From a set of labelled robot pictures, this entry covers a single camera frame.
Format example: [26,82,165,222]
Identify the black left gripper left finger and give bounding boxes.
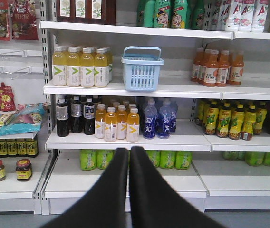
[42,148,129,228]

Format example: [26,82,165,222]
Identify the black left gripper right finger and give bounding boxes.
[129,146,223,228]

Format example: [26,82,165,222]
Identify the light blue plastic basket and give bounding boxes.
[121,46,164,92]

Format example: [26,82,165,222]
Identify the green lime drink bottle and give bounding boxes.
[97,150,114,170]
[80,149,97,171]
[175,151,192,170]

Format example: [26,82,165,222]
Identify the blue sports water bottle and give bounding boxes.
[157,99,172,139]
[143,99,157,139]

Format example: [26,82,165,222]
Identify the orange juice bottle white label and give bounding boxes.
[104,107,117,143]
[116,105,127,140]
[126,108,140,143]
[95,104,106,139]

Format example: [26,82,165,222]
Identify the dark tea bottle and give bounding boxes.
[84,98,95,135]
[56,95,69,137]
[71,95,84,133]

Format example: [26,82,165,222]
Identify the yellow lemon tea bottle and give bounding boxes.
[204,101,219,135]
[216,102,231,138]
[229,104,244,140]
[241,105,256,141]

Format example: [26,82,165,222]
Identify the teal snack bag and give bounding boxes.
[0,102,49,136]

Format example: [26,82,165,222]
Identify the white metal store shelving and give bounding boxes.
[0,0,270,216]

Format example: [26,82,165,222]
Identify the pale yellow juice bottle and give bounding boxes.
[94,48,109,87]
[80,48,94,88]
[66,47,80,87]
[52,46,67,86]

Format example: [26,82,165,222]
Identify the orange C100 drink bottle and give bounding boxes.
[228,51,244,86]
[191,47,204,82]
[215,50,230,87]
[203,50,219,87]

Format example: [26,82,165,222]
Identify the red sauce pouch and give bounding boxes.
[0,82,16,112]

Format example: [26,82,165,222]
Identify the green cartoon tea bottle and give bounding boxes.
[154,0,171,29]
[171,0,188,29]

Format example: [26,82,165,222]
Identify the brown flower tea bottle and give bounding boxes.
[56,0,75,22]

